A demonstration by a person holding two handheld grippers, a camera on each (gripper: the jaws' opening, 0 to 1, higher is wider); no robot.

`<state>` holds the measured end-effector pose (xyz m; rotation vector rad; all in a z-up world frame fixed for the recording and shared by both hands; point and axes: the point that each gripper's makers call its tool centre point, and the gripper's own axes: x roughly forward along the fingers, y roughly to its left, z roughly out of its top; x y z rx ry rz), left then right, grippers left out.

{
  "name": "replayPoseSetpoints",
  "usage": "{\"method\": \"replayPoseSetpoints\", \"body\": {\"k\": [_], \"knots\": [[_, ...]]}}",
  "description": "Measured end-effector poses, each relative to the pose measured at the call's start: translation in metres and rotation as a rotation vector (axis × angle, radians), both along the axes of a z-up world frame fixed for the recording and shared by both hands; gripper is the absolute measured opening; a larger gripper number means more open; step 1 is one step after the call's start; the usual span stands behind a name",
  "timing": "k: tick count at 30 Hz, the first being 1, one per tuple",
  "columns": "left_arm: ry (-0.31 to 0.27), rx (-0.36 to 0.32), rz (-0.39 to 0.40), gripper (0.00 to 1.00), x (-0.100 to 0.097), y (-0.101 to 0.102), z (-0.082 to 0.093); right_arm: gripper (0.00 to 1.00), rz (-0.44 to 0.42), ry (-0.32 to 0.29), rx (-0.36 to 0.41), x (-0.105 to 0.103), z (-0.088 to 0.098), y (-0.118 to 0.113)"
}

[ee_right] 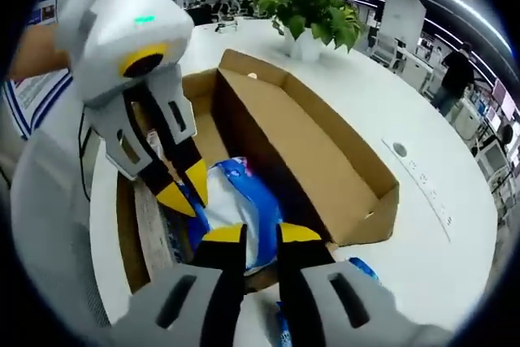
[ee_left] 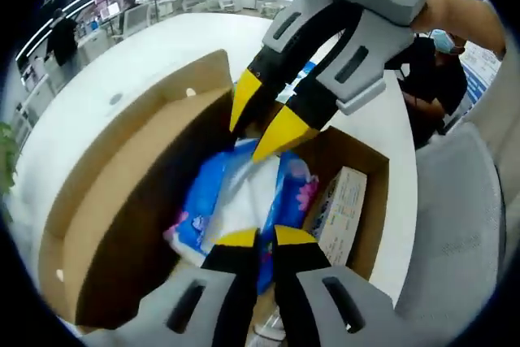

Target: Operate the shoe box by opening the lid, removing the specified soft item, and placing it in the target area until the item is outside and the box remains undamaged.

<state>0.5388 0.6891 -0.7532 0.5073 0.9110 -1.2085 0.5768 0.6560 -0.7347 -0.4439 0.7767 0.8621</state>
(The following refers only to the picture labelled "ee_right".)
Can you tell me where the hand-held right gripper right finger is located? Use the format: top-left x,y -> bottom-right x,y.
275,223 -> 454,347

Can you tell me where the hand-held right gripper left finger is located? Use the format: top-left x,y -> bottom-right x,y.
111,223 -> 249,347

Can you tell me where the blue wet wipes pack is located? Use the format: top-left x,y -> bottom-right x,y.
275,256 -> 381,347

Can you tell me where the blue white tissue pack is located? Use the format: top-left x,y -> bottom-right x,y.
178,154 -> 285,277

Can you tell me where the brown cardboard shoe box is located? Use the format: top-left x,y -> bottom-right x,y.
115,48 -> 401,295

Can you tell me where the blue white printed banner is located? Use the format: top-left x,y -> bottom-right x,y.
2,0 -> 74,141

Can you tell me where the small black white device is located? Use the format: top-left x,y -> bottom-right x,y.
214,18 -> 239,34

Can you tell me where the white table socket strip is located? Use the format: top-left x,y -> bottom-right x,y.
381,138 -> 455,242

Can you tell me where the potted green plant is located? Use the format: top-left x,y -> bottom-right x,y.
253,0 -> 365,62

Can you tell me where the white office chair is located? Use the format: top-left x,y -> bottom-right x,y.
371,32 -> 401,67

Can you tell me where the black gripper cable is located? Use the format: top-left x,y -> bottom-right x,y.
78,113 -> 93,202

